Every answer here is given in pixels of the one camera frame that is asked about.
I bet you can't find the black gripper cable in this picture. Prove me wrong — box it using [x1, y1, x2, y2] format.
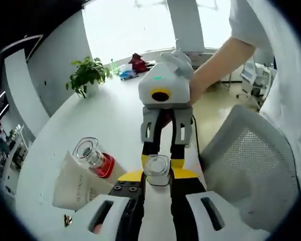
[190, 114, 203, 161]

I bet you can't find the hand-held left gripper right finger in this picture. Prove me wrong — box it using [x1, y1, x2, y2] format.
[168, 168, 245, 241]

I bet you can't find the tall white skincare tube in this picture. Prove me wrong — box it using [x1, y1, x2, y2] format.
[51, 150, 116, 210]

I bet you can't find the green translucent object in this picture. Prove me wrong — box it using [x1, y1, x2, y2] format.
[110, 59, 120, 77]

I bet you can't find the white skincare bottle red collar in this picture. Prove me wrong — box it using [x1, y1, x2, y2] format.
[72, 137, 129, 188]

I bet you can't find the blue packet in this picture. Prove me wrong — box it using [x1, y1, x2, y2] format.
[120, 70, 138, 81]

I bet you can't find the potted green plant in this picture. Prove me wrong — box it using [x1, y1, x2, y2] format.
[65, 56, 111, 99]

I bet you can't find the dark red bag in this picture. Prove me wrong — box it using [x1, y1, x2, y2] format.
[129, 52, 151, 73]

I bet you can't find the small white skincare bottle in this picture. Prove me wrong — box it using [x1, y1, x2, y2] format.
[139, 154, 176, 241]

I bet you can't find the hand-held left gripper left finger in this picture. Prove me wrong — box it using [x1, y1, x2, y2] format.
[74, 170, 146, 241]

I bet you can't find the grey office chair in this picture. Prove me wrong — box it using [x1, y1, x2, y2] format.
[200, 104, 301, 228]

